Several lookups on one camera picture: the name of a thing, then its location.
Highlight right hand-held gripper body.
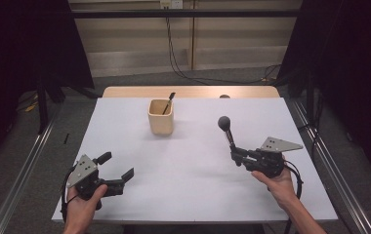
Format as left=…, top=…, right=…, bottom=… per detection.
left=243, top=136, right=305, bottom=179

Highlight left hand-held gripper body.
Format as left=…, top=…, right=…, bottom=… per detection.
left=66, top=154, right=126, bottom=211

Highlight thick black powder brush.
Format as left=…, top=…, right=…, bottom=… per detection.
left=217, top=115, right=237, bottom=149

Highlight beige wooden holder cup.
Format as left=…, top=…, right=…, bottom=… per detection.
left=147, top=98, right=175, bottom=137

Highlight thin black makeup brush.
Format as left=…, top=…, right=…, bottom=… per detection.
left=162, top=92, right=177, bottom=116

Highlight person's right hand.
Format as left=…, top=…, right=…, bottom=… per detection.
left=251, top=161, right=301, bottom=211

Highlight person's left hand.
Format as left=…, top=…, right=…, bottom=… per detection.
left=63, top=184, right=108, bottom=234

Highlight white table sheet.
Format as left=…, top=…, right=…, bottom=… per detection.
left=51, top=97, right=339, bottom=225

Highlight black metal stand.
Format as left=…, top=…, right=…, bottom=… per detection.
left=305, top=67, right=316, bottom=127
left=36, top=74, right=50, bottom=135

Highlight light wooden table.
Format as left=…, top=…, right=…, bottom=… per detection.
left=102, top=85, right=281, bottom=99

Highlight yellow floor item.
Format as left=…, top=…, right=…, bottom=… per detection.
left=24, top=101, right=40, bottom=113

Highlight black curtain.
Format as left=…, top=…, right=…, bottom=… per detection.
left=0, top=0, right=96, bottom=174
left=275, top=0, right=371, bottom=186

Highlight black horizontal bar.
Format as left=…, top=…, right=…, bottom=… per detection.
left=70, top=9, right=302, bottom=20

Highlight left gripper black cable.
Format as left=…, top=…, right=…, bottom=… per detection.
left=60, top=165, right=77, bottom=224

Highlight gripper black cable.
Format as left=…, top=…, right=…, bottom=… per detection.
left=60, top=165, right=77, bottom=224
left=282, top=159, right=305, bottom=201

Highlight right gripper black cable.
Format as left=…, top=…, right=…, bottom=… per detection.
left=282, top=159, right=305, bottom=201

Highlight black floor cables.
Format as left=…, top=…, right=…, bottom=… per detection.
left=299, top=94, right=325, bottom=161

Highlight metal floor rail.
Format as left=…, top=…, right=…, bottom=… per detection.
left=0, top=97, right=62, bottom=234
left=290, top=97, right=371, bottom=234

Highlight black wall cable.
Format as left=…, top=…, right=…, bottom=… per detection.
left=164, top=6, right=282, bottom=86

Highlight white wall socket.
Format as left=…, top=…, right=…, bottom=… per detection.
left=159, top=0, right=184, bottom=10

